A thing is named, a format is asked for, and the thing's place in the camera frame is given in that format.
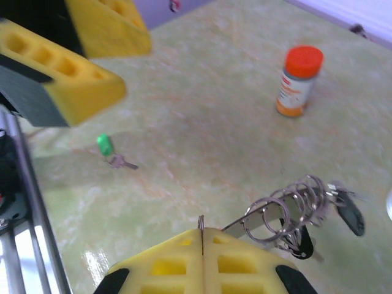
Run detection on large metal keyring with rings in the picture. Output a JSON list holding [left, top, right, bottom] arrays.
[[198, 173, 337, 261]]

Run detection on black tag key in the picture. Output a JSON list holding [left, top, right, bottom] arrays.
[[326, 180, 366, 237]]

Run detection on orange capped supplement bottle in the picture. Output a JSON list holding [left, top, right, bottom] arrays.
[[275, 45, 325, 118]]

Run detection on green tag key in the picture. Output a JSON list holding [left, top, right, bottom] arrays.
[[96, 133, 139, 170]]

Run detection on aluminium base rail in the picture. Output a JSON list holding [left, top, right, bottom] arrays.
[[0, 104, 73, 294]]

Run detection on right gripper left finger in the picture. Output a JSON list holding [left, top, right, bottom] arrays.
[[94, 228, 205, 294]]

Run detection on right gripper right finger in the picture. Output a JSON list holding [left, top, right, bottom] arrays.
[[202, 227, 319, 294]]

